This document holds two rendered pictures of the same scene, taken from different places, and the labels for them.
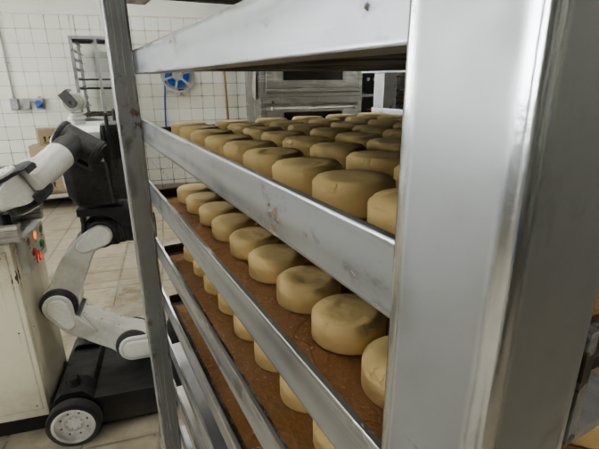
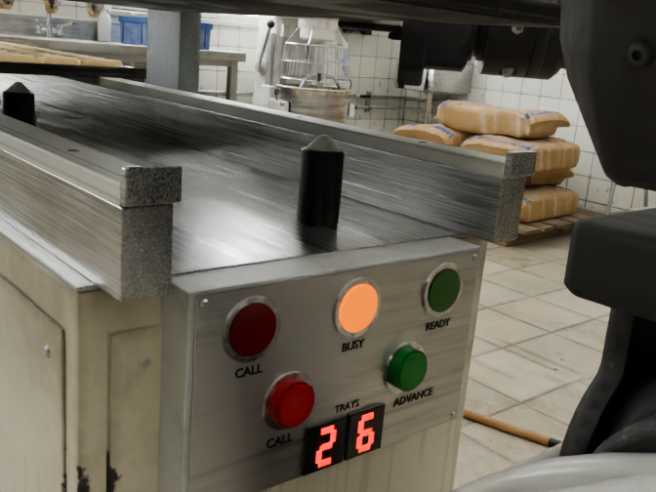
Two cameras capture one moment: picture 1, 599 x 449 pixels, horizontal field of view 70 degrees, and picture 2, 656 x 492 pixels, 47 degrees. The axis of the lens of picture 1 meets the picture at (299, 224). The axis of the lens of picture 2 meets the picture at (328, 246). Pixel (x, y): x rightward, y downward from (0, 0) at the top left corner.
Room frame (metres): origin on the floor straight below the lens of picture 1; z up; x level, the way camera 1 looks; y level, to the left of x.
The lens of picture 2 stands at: (1.40, 0.65, 0.97)
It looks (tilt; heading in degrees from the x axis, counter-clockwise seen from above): 15 degrees down; 65
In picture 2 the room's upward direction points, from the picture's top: 5 degrees clockwise
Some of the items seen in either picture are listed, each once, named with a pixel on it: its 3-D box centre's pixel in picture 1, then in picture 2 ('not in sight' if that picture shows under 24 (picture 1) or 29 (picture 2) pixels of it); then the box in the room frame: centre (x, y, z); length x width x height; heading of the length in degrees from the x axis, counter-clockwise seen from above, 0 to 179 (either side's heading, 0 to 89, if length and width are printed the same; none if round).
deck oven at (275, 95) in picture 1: (315, 111); not in sight; (5.48, -0.21, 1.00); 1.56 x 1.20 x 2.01; 106
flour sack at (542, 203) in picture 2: not in sight; (522, 199); (4.25, 4.12, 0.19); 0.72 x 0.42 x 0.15; 21
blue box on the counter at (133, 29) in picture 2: not in sight; (165, 33); (2.30, 4.80, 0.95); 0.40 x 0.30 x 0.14; 19
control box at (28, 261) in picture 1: (32, 245); (335, 359); (1.61, 1.07, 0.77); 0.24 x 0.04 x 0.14; 15
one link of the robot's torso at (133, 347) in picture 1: (144, 336); not in sight; (1.71, 0.71, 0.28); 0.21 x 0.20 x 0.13; 106
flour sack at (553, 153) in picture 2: not in sight; (524, 151); (4.21, 4.13, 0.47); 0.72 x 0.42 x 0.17; 22
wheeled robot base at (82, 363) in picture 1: (140, 354); not in sight; (1.70, 0.74, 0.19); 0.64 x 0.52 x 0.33; 106
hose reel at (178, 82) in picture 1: (179, 104); not in sight; (5.56, 1.47, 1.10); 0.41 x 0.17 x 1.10; 106
